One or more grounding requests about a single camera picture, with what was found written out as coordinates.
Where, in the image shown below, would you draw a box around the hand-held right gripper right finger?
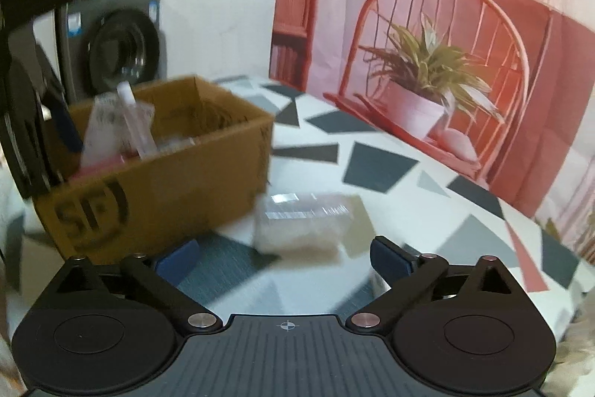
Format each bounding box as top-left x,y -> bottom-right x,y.
345,236 -> 524,331

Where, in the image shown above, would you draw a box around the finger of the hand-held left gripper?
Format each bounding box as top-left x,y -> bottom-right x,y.
39,62 -> 84,155

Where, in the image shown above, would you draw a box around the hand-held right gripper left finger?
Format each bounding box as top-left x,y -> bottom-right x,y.
49,239 -> 224,333

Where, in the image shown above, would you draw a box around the brown cardboard box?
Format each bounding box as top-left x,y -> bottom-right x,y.
33,74 -> 276,266

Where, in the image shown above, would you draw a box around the clear plastic box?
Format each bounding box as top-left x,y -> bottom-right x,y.
253,191 -> 358,254

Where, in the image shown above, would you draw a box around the clear packets inside box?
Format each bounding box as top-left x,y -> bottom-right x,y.
81,95 -> 156,175

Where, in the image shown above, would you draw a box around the geometric patterned tablecloth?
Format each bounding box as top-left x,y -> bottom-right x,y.
0,74 -> 595,335

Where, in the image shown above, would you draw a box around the grey washing machine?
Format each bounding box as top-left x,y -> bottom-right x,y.
60,0 -> 169,106

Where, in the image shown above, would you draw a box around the red wall poster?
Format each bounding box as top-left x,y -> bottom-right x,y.
268,0 -> 595,268

